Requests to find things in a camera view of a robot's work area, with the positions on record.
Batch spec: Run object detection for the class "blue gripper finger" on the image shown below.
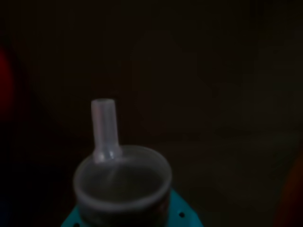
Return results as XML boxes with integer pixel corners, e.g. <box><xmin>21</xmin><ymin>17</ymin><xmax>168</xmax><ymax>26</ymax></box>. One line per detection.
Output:
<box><xmin>164</xmin><ymin>188</ymin><xmax>205</xmax><ymax>227</ymax></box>
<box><xmin>60</xmin><ymin>205</ymin><xmax>82</xmax><ymax>227</ymax></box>

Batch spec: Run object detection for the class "clear plastic syringe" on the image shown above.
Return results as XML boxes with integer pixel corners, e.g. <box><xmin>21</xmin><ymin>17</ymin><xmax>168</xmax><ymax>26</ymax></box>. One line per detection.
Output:
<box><xmin>72</xmin><ymin>98</ymin><xmax>173</xmax><ymax>227</ymax></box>

